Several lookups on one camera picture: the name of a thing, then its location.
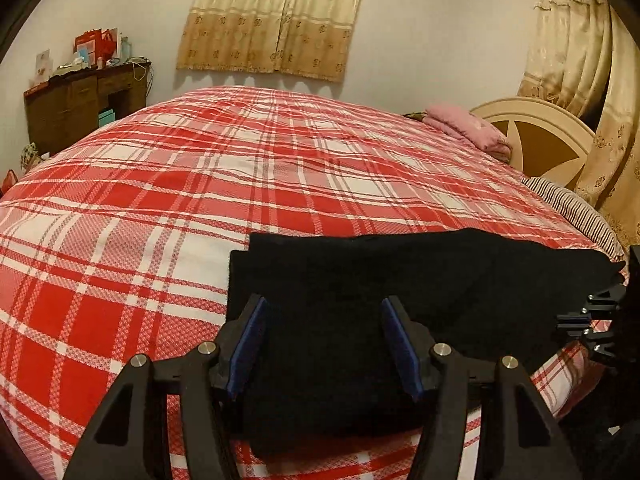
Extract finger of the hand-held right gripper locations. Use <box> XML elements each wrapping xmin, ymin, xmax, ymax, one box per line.
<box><xmin>585</xmin><ymin>285</ymin><xmax>628</xmax><ymax>317</ymax></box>
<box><xmin>556</xmin><ymin>312</ymin><xmax>621</xmax><ymax>368</ymax></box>

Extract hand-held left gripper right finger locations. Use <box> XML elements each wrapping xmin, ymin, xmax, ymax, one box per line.
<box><xmin>380</xmin><ymin>295</ymin><xmax>583</xmax><ymax>480</ymax></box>

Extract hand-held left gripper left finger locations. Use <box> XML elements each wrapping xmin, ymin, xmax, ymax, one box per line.
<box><xmin>65</xmin><ymin>294</ymin><xmax>268</xmax><ymax>480</ymax></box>

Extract black pants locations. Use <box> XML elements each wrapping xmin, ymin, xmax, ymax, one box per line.
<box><xmin>225</xmin><ymin>227</ymin><xmax>626</xmax><ymax>458</ymax></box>

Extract striped pillow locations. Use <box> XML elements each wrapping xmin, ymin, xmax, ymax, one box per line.
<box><xmin>521</xmin><ymin>176</ymin><xmax>626</xmax><ymax>261</ymax></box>

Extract cream round headboard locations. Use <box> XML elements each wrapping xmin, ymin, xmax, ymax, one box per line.
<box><xmin>470</xmin><ymin>97</ymin><xmax>597</xmax><ymax>196</ymax></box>

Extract red plaid bed cover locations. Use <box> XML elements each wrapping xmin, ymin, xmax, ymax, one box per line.
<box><xmin>0</xmin><ymin>86</ymin><xmax>626</xmax><ymax>480</ymax></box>

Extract pink folded blanket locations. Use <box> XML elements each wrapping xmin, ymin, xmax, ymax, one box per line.
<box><xmin>424</xmin><ymin>104</ymin><xmax>513</xmax><ymax>163</ymax></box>

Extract long beige curtain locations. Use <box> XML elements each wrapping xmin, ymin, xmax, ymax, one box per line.
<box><xmin>517</xmin><ymin>0</ymin><xmax>640</xmax><ymax>256</ymax></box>

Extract patterned bag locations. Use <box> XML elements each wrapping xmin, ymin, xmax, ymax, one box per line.
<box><xmin>20</xmin><ymin>142</ymin><xmax>45</xmax><ymax>172</ymax></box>

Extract brown wooden dresser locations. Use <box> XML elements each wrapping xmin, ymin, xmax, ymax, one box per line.
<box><xmin>24</xmin><ymin>60</ymin><xmax>153</xmax><ymax>156</ymax></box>

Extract short beige window curtain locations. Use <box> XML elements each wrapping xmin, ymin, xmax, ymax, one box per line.
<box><xmin>176</xmin><ymin>0</ymin><xmax>373</xmax><ymax>83</ymax></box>

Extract red gift bags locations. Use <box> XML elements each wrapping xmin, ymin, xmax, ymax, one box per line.
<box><xmin>75</xmin><ymin>26</ymin><xmax>122</xmax><ymax>62</ymax></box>

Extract white card box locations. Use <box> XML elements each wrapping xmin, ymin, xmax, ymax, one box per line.
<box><xmin>34</xmin><ymin>50</ymin><xmax>54</xmax><ymax>86</ymax></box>

